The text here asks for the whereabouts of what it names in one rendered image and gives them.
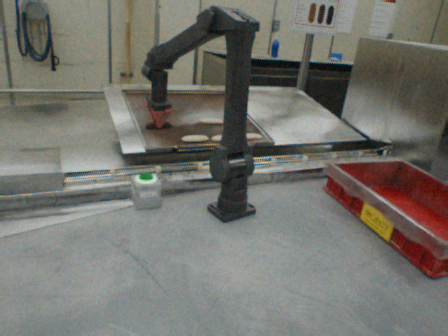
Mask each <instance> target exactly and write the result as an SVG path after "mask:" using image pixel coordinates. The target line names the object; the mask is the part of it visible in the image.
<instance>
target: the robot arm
mask: <svg viewBox="0 0 448 336"><path fill-rule="evenodd" d="M259 28H260V23H259V21H258V20H256V19H255V18H253V17H252V16H250V15H249V14H247V13H245V11H242V9H236V8H230V7H225V6H210V7H209V9H205V10H204V11H202V12H201V13H199V14H198V15H197V16H196V22H195V23H194V24H193V25H191V26H190V27H188V28H187V29H185V30H184V31H183V32H181V33H179V34H177V36H175V37H173V38H172V39H170V40H169V41H167V42H165V43H162V44H160V45H159V46H153V48H151V49H150V51H149V52H148V53H147V61H145V64H144V65H143V67H142V68H141V73H142V75H143V77H145V78H146V79H147V80H150V82H151V84H152V85H151V96H146V100H147V104H146V106H147V109H148V111H149V114H150V116H151V117H152V121H153V122H154V123H157V128H161V127H162V125H163V124H164V121H165V120H166V118H167V117H168V116H169V114H170V113H171V110H170V109H169V108H172V103H170V102H169V101H168V100H167V84H168V72H167V71H166V70H173V65H174V63H176V61H177V60H179V58H181V57H182V56H183V55H186V54H187V53H189V52H191V51H192V50H194V49H196V48H199V47H200V46H202V45H204V44H205V43H207V42H208V41H211V40H213V39H216V38H218V37H221V36H224V35H225V41H226V69H225V82H226V85H225V100H224V115H223V133H222V137H221V141H220V146H215V147H213V156H212V157H211V159H210V161H209V171H210V173H211V177H212V178H213V180H214V181H215V182H218V183H221V191H220V193H219V195H218V202H212V203H210V204H208V206H207V211H208V212H210V213H211V214H213V216H214V217H216V218H217V219H219V220H220V221H221V222H223V223H227V222H232V221H234V220H236V219H240V218H243V217H248V216H250V215H252V214H255V213H256V209H257V207H255V206H254V205H253V204H250V202H248V195H247V191H248V187H247V182H248V177H250V176H251V175H253V172H254V170H255V161H254V159H253V155H252V145H250V143H248V141H247V118H248V96H249V86H250V65H251V55H252V46H253V43H254V40H255V34H256V32H259ZM162 113H165V114H164V117H163V118H162V120H161V123H159V118H160V116H161V114H162Z"/></svg>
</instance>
